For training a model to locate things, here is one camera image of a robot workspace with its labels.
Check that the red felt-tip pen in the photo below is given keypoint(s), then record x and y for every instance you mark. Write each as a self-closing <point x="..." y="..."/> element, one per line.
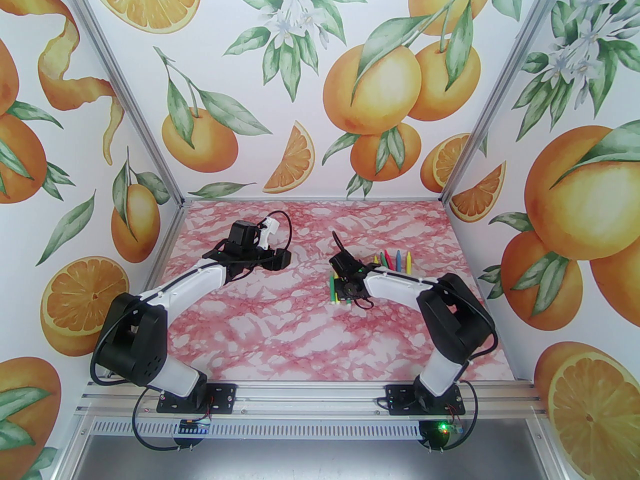
<point x="387" y="260"/>

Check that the light blue felt-tip pen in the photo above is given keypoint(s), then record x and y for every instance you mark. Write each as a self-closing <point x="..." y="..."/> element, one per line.
<point x="398" y="262"/>

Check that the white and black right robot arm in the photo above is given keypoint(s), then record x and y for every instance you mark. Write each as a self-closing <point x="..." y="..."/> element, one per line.
<point x="395" y="284"/>

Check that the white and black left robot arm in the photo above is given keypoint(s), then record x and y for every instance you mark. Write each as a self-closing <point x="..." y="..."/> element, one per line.
<point x="190" y="280"/>

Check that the pink marble pattern mat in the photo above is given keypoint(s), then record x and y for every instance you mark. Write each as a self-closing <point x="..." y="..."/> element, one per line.
<point x="300" y="338"/>

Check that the perforated metal strip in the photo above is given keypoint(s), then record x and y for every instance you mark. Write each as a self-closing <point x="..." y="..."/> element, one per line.
<point x="310" y="429"/>

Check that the circuit board with green light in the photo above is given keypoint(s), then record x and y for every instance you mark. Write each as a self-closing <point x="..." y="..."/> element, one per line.
<point x="452" y="428"/>

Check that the blue circuit board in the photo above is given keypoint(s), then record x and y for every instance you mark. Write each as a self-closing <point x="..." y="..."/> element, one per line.
<point x="192" y="427"/>

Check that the aluminium back rail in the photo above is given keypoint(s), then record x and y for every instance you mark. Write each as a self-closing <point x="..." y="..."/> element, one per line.
<point x="310" y="199"/>

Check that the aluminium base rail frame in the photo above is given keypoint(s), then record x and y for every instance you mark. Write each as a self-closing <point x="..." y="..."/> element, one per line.
<point x="310" y="399"/>

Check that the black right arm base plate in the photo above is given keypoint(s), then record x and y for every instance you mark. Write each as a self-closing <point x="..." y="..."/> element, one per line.
<point x="397" y="403"/>

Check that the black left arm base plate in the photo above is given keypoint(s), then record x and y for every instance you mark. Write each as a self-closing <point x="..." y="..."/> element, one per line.
<point x="225" y="398"/>

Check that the aluminium corner post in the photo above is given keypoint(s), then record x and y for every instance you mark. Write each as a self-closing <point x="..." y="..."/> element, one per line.
<point x="479" y="125"/>
<point x="126" y="88"/>

